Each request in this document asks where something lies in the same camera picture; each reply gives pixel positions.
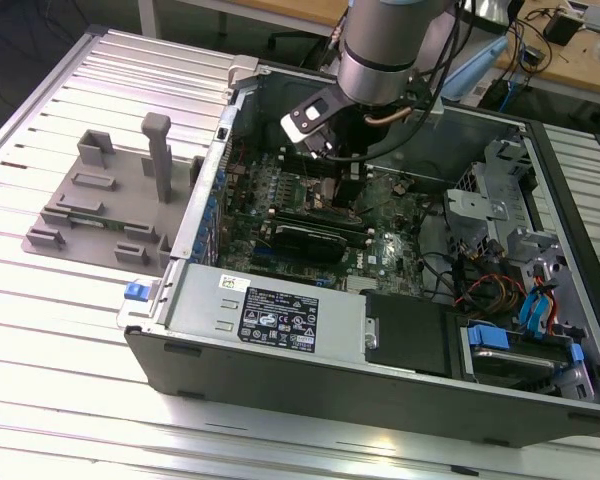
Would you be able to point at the metal socket locking lever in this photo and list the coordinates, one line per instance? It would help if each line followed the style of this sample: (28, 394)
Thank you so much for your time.
(306, 170)

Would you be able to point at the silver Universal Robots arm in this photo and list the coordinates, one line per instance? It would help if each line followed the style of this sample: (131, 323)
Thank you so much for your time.
(380, 50)

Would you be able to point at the CPU socket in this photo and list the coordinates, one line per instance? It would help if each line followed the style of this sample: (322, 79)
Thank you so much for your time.
(320, 200)

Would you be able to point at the black RAM slot bank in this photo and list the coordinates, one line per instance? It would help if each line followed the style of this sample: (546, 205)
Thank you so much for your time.
(292, 160)
(320, 221)

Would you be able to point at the round coin battery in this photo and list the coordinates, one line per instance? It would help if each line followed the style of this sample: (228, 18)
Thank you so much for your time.
(401, 187)

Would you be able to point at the black graphics card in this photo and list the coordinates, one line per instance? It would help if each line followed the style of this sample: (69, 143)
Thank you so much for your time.
(307, 246)

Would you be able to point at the green motherboard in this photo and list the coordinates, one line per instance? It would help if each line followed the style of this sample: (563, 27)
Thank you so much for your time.
(390, 250)

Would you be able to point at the silver metal drive cage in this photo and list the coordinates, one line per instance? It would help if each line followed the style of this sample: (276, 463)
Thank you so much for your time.
(475, 205)

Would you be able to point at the silver chipset heatsink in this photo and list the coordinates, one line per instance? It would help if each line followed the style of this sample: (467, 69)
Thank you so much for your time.
(361, 285)

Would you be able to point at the small blue electronic module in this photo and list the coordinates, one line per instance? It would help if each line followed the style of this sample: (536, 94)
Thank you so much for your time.
(532, 55)

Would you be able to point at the black drive bay box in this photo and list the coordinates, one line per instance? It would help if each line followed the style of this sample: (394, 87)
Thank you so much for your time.
(410, 330)

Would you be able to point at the wooden workbench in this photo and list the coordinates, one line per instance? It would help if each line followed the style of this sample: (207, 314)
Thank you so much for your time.
(575, 67)

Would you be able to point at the silver power supply unit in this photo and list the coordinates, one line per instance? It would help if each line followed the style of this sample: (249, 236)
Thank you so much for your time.
(200, 305)

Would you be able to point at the grey plastic parts rack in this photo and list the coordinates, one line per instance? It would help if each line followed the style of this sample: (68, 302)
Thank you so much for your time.
(130, 200)

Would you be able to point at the hard disk in blue carrier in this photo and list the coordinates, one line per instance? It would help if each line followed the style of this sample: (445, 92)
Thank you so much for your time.
(487, 337)

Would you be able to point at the green RAM stick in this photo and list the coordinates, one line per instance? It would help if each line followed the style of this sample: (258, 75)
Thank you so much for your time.
(105, 220)

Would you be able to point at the black open PC case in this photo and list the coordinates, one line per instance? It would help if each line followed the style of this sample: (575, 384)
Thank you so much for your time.
(330, 400)

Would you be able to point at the blue case latch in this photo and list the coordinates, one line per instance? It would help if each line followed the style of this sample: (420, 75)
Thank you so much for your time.
(133, 292)

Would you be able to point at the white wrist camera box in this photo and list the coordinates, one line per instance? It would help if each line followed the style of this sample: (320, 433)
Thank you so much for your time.
(292, 131)

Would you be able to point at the white desk frame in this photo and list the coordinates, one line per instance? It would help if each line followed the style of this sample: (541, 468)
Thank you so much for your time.
(146, 15)

